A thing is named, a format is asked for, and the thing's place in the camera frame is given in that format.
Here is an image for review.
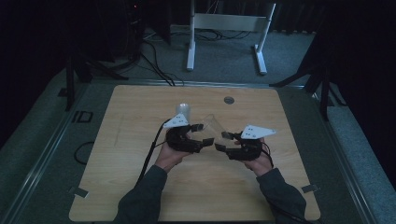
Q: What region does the person's right hand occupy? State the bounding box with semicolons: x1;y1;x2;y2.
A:
233;137;275;177

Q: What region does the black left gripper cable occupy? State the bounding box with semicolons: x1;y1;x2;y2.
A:
135;118;173;189

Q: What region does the black floor cable loop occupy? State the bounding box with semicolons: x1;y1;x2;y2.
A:
73;140;95;166

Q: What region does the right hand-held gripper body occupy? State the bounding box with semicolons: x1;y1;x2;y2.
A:
224;124;277;162

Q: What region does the black floor tape marking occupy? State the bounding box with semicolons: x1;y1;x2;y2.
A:
71;110;94;124

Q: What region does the white metal stand frame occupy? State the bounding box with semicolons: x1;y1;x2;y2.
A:
185;0;277;77

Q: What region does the black tripod stand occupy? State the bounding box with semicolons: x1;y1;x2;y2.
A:
268;31;347;123
57;50;129;112

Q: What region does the black floor cable bundle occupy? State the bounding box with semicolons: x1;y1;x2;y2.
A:
139;39;185;87

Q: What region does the clear plastic bag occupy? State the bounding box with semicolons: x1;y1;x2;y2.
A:
198;113;238;147

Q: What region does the dark computer tower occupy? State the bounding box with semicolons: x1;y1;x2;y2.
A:
122;0;148;62

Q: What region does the person's left hand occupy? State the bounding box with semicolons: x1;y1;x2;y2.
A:
154;140;189;174

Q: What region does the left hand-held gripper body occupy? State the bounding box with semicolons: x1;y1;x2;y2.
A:
163;113;204;154

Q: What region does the grey tape piece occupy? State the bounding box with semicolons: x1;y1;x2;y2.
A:
70;186;90;199
301;184;321;194

